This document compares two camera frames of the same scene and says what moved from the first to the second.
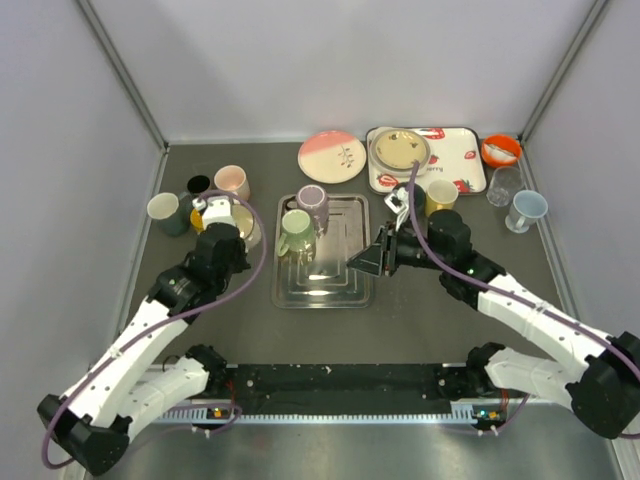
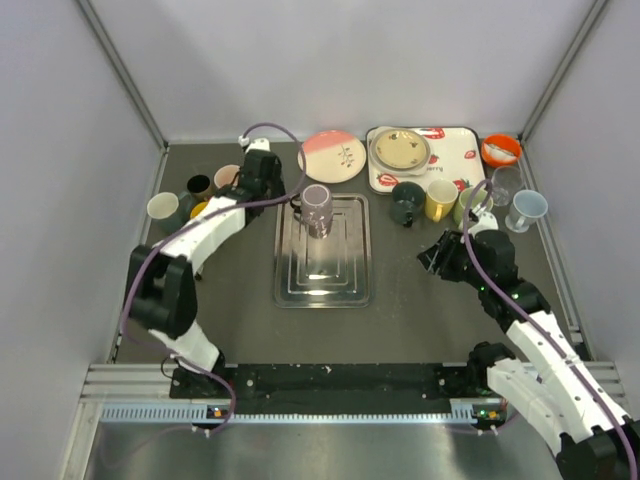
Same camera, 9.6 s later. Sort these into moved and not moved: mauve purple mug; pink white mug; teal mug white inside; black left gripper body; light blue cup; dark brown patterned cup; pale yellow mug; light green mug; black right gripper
Moved: black right gripper; black left gripper body; light green mug
Not moved: pink white mug; pale yellow mug; mauve purple mug; teal mug white inside; light blue cup; dark brown patterned cup
